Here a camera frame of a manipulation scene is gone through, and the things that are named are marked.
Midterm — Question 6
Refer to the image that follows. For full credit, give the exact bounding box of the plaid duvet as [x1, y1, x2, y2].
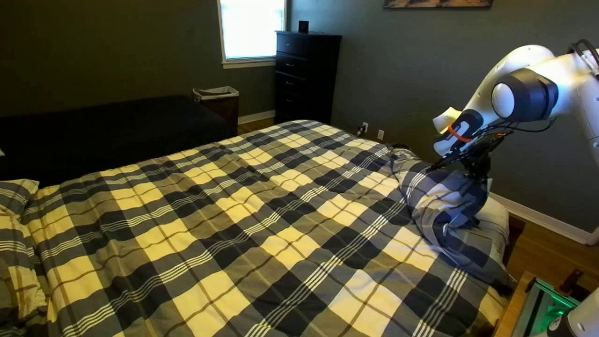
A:
[21, 118, 521, 337]

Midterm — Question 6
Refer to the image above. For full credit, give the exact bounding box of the black dresser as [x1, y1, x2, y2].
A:
[274, 30, 345, 128]

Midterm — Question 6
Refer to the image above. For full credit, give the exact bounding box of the metal bracket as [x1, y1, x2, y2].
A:
[525, 279, 583, 337]

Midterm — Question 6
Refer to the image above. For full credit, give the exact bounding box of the plaid pillow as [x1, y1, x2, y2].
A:
[0, 210, 51, 332]
[0, 178, 42, 217]

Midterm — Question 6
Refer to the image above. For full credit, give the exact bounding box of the small trash bin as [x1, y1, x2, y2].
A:
[191, 84, 242, 137]

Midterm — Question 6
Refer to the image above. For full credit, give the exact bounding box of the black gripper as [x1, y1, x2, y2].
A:
[457, 133, 506, 184]

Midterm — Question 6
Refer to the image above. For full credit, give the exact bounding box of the framed wall picture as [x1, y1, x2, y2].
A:
[382, 0, 495, 11]

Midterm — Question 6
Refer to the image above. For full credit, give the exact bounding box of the orange wrist cable strap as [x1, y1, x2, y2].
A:
[446, 124, 472, 144]

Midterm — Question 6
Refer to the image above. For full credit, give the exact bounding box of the wooden robot cart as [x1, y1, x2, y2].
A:
[495, 268, 540, 337]

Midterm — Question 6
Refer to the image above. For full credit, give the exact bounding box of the dark low daybed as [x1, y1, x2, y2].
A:
[0, 94, 240, 189]

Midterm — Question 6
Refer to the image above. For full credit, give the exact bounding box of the bright window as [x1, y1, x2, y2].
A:
[216, 0, 291, 69]

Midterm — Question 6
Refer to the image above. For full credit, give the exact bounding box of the white bed sheet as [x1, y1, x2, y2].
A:
[476, 193, 512, 264]

